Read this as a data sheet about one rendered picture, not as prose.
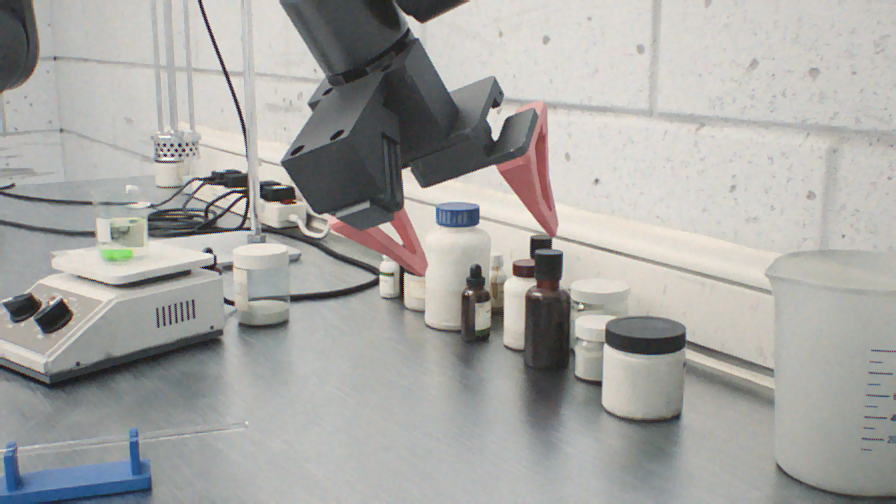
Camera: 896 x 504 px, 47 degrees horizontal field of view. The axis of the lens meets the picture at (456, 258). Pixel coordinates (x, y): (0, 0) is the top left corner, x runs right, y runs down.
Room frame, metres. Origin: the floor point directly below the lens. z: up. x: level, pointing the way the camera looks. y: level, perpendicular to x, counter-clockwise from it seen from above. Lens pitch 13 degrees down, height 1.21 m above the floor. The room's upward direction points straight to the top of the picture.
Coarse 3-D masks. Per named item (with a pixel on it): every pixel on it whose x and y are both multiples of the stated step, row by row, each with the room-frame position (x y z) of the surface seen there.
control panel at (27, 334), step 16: (32, 288) 0.99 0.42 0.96; (48, 288) 0.98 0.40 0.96; (48, 304) 0.95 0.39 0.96; (80, 304) 0.93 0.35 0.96; (96, 304) 0.92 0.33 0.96; (0, 320) 0.95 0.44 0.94; (32, 320) 0.93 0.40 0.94; (80, 320) 0.90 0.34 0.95; (0, 336) 0.92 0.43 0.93; (16, 336) 0.91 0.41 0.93; (32, 336) 0.91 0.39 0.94; (48, 336) 0.90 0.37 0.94; (64, 336) 0.89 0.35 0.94
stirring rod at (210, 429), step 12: (156, 432) 0.68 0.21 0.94; (168, 432) 0.68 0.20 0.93; (180, 432) 0.68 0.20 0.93; (192, 432) 0.68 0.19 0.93; (204, 432) 0.69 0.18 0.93; (216, 432) 0.69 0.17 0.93; (48, 444) 0.66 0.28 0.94; (60, 444) 0.66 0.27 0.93; (72, 444) 0.66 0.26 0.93; (84, 444) 0.66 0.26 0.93; (96, 444) 0.66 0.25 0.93; (108, 444) 0.67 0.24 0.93; (0, 456) 0.64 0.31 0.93
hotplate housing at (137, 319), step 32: (64, 288) 0.97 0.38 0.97; (96, 288) 0.95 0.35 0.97; (128, 288) 0.95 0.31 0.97; (160, 288) 0.96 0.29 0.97; (192, 288) 0.99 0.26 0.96; (96, 320) 0.90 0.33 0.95; (128, 320) 0.93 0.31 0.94; (160, 320) 0.96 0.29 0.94; (192, 320) 0.99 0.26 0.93; (224, 320) 1.02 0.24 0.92; (0, 352) 0.92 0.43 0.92; (32, 352) 0.89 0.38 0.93; (64, 352) 0.88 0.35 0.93; (96, 352) 0.90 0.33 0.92; (128, 352) 0.93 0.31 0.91; (160, 352) 0.96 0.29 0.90
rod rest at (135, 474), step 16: (16, 464) 0.65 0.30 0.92; (96, 464) 0.68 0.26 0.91; (112, 464) 0.68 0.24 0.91; (128, 464) 0.68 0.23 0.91; (144, 464) 0.68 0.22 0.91; (0, 480) 0.65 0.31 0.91; (16, 480) 0.64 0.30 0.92; (32, 480) 0.65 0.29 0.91; (48, 480) 0.65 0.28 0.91; (64, 480) 0.65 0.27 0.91; (80, 480) 0.65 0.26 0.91; (96, 480) 0.65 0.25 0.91; (112, 480) 0.65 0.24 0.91; (128, 480) 0.66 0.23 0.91; (144, 480) 0.66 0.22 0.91; (0, 496) 0.63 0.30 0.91; (16, 496) 0.63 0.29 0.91; (32, 496) 0.64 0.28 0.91; (48, 496) 0.64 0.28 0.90; (64, 496) 0.64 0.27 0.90; (80, 496) 0.65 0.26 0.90
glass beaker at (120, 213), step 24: (96, 192) 0.98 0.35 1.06; (120, 192) 1.02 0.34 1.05; (144, 192) 0.99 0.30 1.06; (96, 216) 0.98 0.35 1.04; (120, 216) 0.97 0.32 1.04; (144, 216) 0.99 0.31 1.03; (96, 240) 0.98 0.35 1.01; (120, 240) 0.97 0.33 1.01; (144, 240) 0.99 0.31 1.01; (120, 264) 0.97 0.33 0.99
